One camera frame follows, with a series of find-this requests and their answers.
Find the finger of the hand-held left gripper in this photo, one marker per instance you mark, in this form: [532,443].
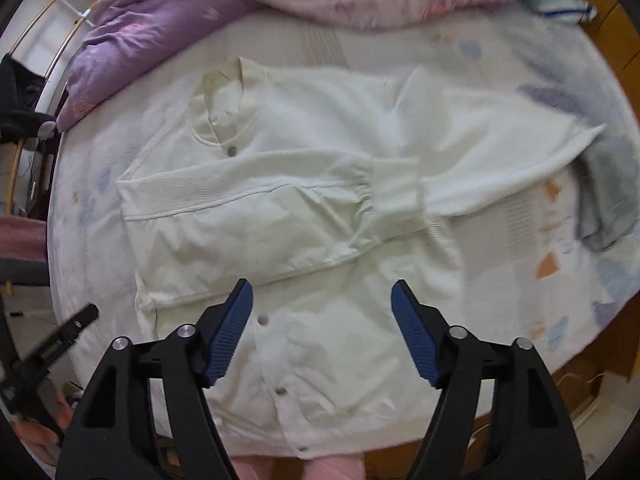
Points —
[70,331]

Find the wooden nightstand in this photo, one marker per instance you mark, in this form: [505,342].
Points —
[600,375]

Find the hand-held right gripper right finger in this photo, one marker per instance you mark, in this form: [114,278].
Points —
[415,335]

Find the person's pink pants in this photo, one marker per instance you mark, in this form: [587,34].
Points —
[300,467]

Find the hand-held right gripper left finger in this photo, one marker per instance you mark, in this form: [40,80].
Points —
[227,335]

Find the white jacket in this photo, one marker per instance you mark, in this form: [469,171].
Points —
[300,125]

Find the dusty pink cloth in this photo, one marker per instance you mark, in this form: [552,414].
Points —
[20,237]

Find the bed with floral sheet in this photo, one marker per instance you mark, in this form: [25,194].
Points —
[475,55]

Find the dark hanging clothing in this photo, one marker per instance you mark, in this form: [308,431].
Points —
[20,100]

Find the grey cloth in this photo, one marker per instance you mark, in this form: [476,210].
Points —
[605,185]

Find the person's left hand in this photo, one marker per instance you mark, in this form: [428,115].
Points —
[40,435]

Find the clothes drying rack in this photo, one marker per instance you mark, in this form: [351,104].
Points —
[75,7]

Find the purple floral quilt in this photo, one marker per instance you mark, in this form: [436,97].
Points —
[150,35]

